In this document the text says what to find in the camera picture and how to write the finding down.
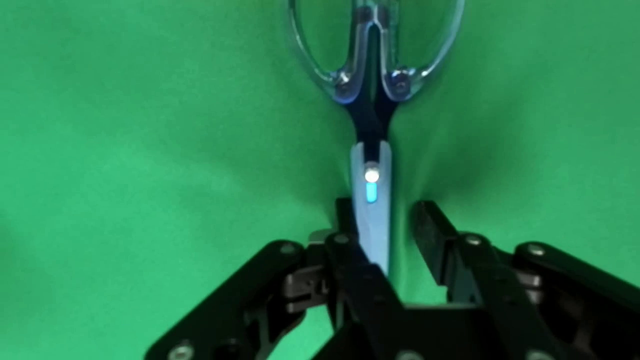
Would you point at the green tablecloth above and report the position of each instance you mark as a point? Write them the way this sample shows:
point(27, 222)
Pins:
point(133, 167)

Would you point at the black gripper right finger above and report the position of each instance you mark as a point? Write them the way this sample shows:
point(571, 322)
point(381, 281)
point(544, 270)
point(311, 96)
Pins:
point(532, 300)

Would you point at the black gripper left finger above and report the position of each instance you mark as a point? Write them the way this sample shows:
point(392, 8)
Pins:
point(267, 300)

